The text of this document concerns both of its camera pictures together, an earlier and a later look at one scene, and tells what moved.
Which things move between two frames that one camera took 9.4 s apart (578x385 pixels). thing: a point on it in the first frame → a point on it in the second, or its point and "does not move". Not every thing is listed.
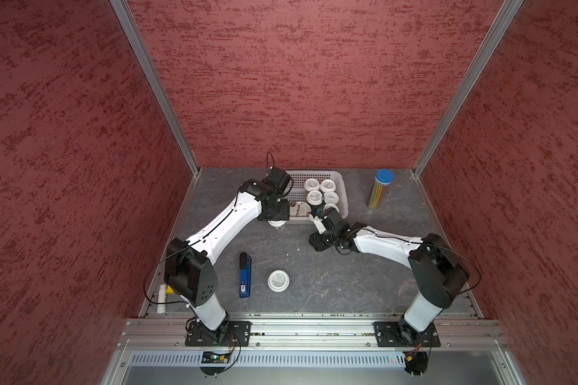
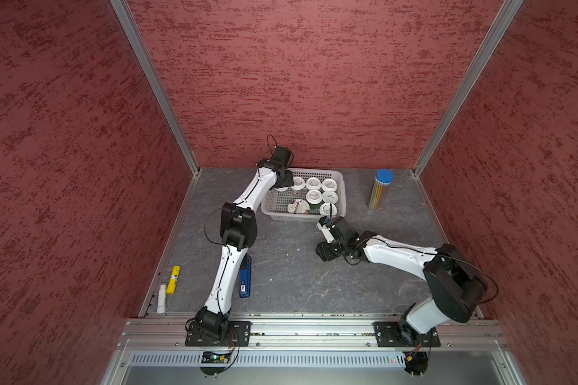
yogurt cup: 327,185 does not move
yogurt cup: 314,197 does not move
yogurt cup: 277,224 → 299,183
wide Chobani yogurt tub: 299,208 does not move
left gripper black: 282,215 → 288,179
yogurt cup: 311,184 does not move
